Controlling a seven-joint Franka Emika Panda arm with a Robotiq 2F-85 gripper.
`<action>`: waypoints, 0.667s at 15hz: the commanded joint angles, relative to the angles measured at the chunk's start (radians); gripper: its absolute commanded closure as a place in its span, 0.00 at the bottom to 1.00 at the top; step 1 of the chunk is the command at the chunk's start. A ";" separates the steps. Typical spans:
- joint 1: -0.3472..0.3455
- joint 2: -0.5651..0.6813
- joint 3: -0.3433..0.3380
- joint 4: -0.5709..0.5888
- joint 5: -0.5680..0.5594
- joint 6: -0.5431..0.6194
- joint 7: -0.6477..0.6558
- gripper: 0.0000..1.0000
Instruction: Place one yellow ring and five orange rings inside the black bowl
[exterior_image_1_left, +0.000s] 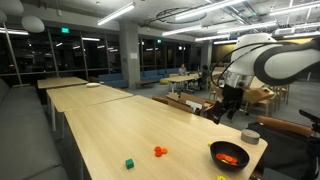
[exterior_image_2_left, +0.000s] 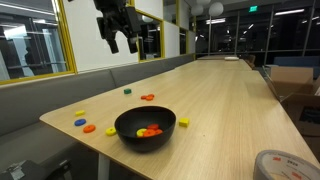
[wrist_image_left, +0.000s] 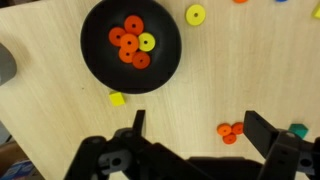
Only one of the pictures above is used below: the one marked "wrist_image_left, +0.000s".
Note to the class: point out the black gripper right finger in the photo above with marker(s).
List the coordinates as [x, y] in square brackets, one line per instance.
[283, 153]

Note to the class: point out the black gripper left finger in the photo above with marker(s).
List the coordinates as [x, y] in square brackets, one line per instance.
[133, 156]

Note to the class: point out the black bowl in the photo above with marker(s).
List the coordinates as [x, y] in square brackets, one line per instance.
[100, 66]

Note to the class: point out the green block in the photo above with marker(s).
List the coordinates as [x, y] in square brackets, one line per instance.
[298, 129]

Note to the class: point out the yellow cube block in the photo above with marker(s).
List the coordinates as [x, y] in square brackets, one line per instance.
[117, 99]

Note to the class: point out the open cardboard box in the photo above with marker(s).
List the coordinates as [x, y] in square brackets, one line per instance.
[16, 166]

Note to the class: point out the flat yellow block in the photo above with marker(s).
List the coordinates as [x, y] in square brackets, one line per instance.
[316, 11]

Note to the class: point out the grey duct tape roll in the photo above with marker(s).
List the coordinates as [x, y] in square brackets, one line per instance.
[6, 66]

